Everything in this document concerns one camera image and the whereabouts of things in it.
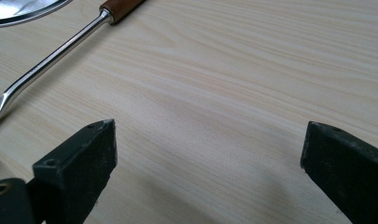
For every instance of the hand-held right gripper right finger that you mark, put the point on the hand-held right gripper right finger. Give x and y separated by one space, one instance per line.
342 168

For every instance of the silver metal bowl rim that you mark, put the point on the silver metal bowl rim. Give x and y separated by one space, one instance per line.
18 11

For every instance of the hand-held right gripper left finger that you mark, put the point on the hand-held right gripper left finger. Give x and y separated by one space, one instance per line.
81 168

